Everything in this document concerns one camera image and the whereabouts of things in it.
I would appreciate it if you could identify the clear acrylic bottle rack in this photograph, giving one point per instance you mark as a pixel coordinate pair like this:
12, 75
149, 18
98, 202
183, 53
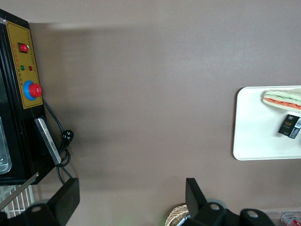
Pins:
272, 215

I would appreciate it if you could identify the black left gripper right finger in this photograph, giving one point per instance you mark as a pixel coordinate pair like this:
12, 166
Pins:
195, 197

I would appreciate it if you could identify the steel tray inside machine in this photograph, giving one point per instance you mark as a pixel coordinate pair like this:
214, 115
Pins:
4, 153

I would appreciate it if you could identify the black machine yellow control panel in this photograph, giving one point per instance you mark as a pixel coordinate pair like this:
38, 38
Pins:
26, 58

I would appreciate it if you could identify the silver metal bar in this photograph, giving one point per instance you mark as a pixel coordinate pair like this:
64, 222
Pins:
48, 141

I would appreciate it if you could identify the black snack packet white label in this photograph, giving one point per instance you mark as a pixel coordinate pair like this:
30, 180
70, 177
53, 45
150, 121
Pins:
288, 126

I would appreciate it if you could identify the cream plastic tray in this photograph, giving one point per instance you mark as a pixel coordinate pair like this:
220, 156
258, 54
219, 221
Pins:
254, 141

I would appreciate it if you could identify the red cola bottle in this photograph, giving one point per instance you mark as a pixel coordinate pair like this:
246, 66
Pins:
290, 220

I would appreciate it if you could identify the light wicker basket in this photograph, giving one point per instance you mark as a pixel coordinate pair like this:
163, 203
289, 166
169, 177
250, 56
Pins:
175, 215

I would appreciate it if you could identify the wrapped triangle sandwich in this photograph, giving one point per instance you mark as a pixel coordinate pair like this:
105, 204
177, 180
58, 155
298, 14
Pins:
284, 100

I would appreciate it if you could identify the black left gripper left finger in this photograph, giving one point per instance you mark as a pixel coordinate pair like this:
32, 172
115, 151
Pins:
67, 200

